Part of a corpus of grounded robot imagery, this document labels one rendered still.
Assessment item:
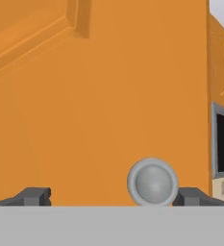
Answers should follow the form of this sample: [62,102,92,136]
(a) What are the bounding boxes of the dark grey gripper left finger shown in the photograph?
[0,186,52,207]

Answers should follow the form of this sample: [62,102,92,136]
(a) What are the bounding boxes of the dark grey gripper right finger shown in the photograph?
[172,186,224,207]

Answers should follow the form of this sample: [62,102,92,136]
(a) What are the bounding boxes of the round grey cabinet knob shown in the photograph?
[126,157,180,207]

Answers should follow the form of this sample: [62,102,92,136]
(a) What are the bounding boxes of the orange cabinet door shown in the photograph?
[0,0,212,207]

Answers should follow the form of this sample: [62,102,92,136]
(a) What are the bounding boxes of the orange cabinet run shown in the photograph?
[207,12,224,200]

